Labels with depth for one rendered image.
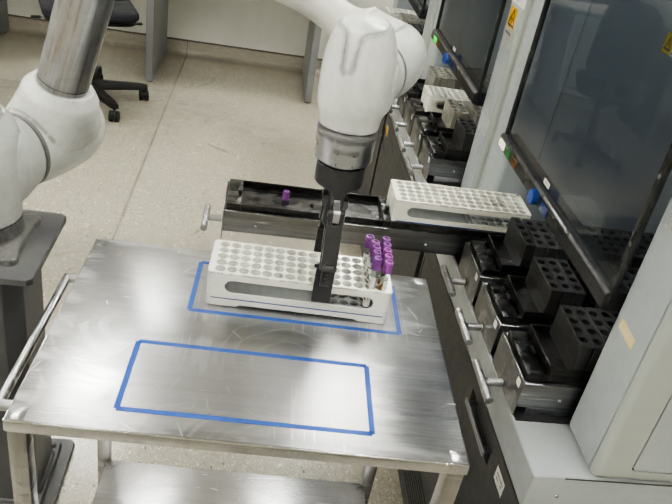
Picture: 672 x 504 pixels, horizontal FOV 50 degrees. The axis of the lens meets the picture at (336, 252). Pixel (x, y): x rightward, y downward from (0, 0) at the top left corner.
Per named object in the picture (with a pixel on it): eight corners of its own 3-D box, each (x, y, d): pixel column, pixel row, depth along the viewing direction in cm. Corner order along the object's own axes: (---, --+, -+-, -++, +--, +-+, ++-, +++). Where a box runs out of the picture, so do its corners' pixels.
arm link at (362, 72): (370, 145, 100) (399, 119, 111) (392, 33, 92) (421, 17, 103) (300, 123, 103) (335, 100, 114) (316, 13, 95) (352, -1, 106)
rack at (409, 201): (511, 218, 165) (519, 194, 162) (524, 240, 156) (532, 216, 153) (384, 203, 161) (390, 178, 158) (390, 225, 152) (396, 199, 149)
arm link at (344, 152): (317, 131, 101) (311, 170, 104) (381, 141, 102) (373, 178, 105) (317, 109, 109) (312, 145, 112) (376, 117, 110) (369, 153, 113)
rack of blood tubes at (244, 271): (381, 290, 127) (388, 260, 124) (385, 324, 119) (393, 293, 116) (212, 269, 124) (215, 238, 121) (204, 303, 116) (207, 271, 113)
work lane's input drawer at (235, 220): (515, 241, 170) (527, 207, 166) (532, 273, 159) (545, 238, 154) (205, 206, 161) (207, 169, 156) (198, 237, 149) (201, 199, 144)
